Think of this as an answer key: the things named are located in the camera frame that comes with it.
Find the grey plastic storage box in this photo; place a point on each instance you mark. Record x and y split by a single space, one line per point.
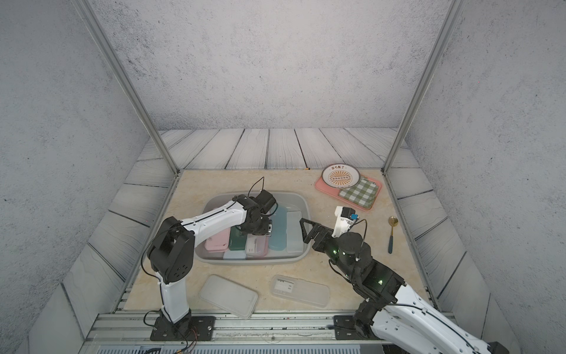
292 202

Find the dark green pencil case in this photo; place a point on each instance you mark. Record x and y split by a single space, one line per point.
237 239

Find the green checkered cloth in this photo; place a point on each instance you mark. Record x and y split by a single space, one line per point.
362 194

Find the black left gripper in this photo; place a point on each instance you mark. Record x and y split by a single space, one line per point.
264 231

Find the aluminium front rail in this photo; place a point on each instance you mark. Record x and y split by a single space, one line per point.
264 332

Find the grey pencil case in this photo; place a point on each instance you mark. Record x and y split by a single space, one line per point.
229 296

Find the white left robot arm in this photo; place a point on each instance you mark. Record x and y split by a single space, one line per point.
172 251

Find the gold spoon dark handle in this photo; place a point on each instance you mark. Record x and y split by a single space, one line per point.
393 222

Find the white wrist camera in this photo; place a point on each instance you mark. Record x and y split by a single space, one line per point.
345 219
266 201

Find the aluminium frame post left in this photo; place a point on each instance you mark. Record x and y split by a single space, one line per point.
100 38

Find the aluminium frame post right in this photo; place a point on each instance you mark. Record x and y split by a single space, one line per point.
454 12

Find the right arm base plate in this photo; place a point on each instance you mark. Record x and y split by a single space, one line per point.
347 328

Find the pink serving tray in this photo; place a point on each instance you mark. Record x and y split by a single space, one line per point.
322 187

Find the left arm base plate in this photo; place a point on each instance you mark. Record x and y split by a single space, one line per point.
194 329

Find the teal pencil case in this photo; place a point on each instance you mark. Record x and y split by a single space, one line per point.
278 239

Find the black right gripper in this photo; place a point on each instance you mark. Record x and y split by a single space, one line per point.
321 230

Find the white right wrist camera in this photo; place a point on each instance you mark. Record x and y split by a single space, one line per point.
345 219

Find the light blue pencil case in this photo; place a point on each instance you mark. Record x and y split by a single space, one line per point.
234 255

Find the clear case with label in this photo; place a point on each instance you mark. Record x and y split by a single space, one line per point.
302 291

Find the aluminium frame post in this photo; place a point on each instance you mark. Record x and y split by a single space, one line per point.
100 38
454 12

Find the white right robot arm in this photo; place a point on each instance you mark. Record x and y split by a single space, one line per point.
391 309

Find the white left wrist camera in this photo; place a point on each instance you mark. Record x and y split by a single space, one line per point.
266 201

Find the orange patterned plate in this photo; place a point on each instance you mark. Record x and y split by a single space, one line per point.
340 176

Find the pale pink pencil case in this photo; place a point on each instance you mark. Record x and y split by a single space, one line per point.
218 242

